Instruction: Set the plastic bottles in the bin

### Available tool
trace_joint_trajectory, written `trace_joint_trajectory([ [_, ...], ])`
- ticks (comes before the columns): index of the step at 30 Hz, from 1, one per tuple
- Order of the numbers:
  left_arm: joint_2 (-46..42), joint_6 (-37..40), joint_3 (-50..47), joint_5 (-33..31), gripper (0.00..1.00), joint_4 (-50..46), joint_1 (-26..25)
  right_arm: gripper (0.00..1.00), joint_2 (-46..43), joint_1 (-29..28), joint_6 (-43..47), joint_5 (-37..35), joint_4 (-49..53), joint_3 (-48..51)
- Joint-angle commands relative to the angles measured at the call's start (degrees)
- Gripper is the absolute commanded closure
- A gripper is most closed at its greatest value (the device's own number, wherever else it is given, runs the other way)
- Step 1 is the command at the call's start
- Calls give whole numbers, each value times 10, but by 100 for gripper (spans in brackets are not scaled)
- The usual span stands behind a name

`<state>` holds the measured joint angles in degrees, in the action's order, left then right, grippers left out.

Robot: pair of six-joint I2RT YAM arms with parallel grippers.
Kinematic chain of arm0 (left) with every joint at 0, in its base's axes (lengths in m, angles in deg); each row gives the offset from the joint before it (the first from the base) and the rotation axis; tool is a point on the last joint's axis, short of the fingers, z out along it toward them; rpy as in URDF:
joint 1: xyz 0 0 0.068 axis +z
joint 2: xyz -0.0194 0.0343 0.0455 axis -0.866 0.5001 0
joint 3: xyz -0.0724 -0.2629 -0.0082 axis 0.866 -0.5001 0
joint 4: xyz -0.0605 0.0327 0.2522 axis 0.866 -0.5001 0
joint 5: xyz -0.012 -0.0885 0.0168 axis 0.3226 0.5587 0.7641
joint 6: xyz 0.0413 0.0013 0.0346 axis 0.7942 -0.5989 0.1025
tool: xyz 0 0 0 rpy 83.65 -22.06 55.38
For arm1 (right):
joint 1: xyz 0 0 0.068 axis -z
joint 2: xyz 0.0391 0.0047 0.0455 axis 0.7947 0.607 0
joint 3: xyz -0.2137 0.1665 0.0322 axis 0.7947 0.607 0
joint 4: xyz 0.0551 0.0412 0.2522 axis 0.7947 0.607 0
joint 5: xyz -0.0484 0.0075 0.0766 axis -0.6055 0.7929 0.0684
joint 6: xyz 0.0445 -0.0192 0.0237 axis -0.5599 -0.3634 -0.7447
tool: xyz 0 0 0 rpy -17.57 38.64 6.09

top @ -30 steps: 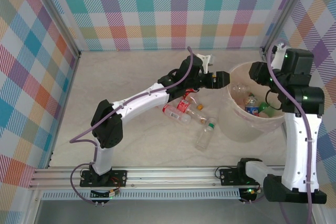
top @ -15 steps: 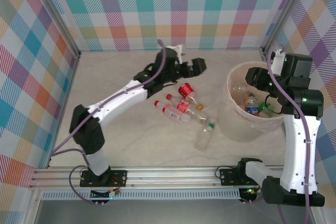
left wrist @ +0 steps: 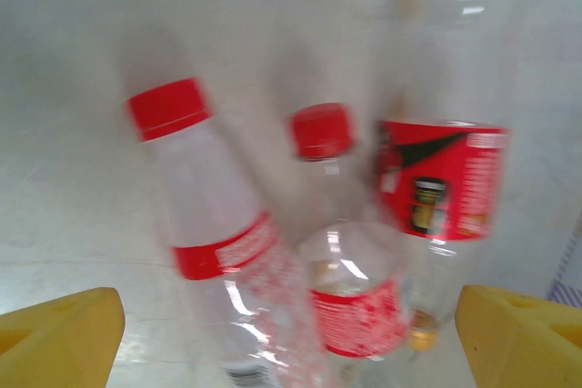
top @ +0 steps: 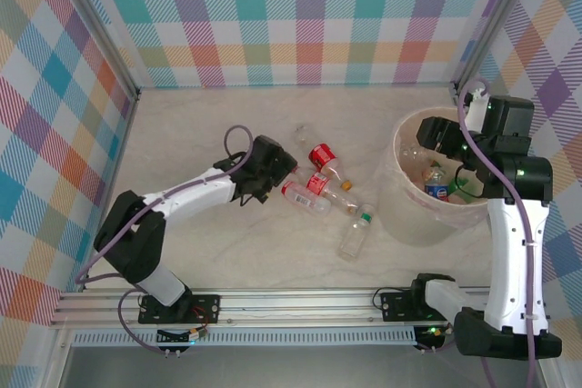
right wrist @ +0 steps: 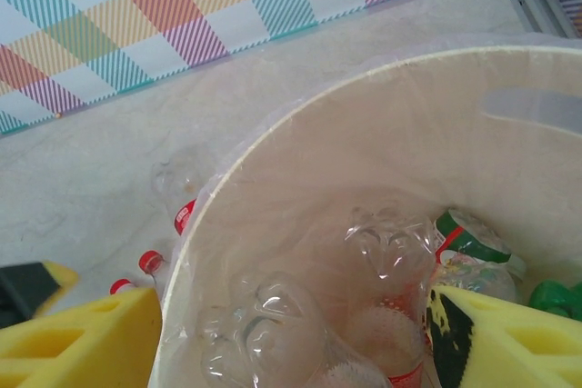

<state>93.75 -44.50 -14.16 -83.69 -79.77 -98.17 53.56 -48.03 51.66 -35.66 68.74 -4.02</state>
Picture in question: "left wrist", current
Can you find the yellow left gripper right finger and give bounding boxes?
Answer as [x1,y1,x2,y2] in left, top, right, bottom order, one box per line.
[455,284,582,388]

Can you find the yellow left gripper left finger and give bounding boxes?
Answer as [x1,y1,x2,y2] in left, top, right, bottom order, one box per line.
[0,286,126,388]

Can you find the clear bottle red-black label orange cap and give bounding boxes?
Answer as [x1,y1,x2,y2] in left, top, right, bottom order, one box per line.
[372,0,513,364]

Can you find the clear bottle red-white label red cap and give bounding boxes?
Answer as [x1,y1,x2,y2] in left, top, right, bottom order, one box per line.
[125,77,338,388]

